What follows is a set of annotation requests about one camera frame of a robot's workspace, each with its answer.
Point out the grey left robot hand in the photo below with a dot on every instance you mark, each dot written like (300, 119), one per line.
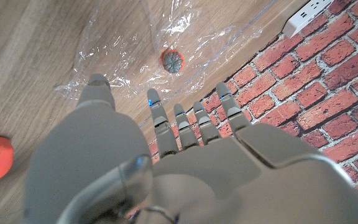
(197, 180)

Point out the small grey orange ball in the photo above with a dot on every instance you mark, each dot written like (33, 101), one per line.
(172, 61)

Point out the clear plastic wrap sheet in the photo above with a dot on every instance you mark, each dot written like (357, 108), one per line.
(120, 46)

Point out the brick print backdrop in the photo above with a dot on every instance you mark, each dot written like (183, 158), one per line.
(322, 77)

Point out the white power strip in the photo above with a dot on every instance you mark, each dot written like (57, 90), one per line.
(306, 15)

